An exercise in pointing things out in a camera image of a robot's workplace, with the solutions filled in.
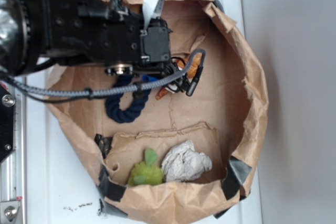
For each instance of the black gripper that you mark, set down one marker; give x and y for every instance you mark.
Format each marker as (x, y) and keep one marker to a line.
(82, 32)

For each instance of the orange plastic conch shell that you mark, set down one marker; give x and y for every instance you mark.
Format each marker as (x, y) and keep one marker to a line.
(188, 82)

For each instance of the brown paper bag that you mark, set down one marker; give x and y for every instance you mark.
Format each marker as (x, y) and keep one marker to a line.
(226, 118)

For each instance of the green fuzzy toy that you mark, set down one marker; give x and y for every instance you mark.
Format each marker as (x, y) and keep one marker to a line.
(146, 172)

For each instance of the crumpled white paper ball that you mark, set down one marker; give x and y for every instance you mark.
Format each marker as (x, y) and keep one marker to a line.
(183, 163)

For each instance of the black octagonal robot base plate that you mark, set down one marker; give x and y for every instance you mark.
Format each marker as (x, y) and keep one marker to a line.
(7, 122)

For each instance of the aluminium extrusion rail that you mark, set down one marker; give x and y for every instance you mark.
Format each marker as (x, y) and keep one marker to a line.
(13, 170)

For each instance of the metal corner bracket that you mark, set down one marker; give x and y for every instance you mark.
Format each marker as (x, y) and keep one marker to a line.
(11, 212)

